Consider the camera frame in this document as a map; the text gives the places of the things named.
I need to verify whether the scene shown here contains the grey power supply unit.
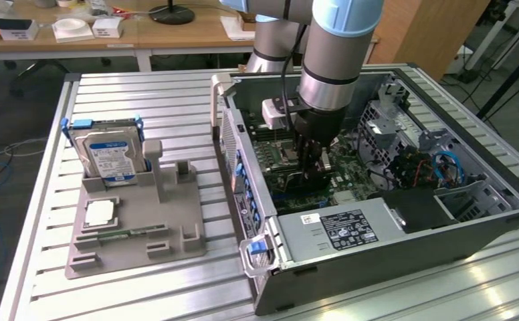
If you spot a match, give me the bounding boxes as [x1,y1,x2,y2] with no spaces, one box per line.
[276,197,408,262]

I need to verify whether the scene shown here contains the wooden cabinet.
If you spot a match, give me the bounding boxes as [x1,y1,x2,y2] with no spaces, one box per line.
[365,0,493,82]

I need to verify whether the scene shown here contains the white round dish block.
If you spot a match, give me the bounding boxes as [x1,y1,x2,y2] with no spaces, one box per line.
[52,18,96,43]

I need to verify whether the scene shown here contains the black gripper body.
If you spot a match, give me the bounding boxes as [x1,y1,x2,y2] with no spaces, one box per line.
[292,107,345,150]

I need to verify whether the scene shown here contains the red and black wire bundle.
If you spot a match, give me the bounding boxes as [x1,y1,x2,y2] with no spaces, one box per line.
[391,149,437,190]

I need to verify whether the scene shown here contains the grey plastic parts rack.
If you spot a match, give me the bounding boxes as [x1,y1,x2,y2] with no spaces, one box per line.
[65,139,206,281]

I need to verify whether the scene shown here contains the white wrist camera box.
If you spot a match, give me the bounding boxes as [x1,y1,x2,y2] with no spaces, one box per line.
[261,97,297,131]

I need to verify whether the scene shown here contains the green RAM stick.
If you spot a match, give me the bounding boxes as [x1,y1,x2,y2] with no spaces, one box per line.
[96,227,153,239]

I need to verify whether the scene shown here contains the blue disk wire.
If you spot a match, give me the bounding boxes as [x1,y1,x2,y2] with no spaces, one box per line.
[431,150,467,185]

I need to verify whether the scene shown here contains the white cardboard box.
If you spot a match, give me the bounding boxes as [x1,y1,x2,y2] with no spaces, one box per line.
[90,17,125,39]

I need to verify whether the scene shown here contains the green motherboard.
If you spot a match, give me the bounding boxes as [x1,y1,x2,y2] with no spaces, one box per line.
[240,100,376,215]

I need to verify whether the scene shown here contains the silver chipset heatsink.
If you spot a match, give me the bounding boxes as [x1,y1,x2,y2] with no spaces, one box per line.
[332,191,361,204]

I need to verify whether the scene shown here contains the CPU socket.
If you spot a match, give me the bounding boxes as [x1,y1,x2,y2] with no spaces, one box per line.
[276,139,304,165]

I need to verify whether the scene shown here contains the silver perforated disk bay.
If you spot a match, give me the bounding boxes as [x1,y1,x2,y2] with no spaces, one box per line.
[357,78,420,148]

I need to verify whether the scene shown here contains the white paper booklet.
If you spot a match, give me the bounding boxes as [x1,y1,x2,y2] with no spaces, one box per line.
[218,15,256,42]

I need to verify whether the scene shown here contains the black chair base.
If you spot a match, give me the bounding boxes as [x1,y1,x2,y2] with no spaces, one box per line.
[3,59,70,98]

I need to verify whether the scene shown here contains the open dark grey PC case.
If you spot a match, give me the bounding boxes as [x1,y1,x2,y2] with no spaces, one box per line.
[208,63,519,317]

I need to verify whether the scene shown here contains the hard disk blue carrier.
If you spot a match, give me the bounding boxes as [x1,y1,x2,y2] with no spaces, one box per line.
[58,115,146,188]

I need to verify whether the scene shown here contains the wooden desk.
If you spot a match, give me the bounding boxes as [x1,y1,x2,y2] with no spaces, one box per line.
[0,0,380,63]

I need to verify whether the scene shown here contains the white box dark lid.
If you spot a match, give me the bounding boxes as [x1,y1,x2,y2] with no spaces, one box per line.
[0,18,40,42]

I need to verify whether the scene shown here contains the silver CPU chip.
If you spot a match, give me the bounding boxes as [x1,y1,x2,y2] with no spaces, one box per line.
[84,200,118,225]

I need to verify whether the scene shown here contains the black lamp base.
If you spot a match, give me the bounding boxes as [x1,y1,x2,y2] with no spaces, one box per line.
[148,0,196,25]

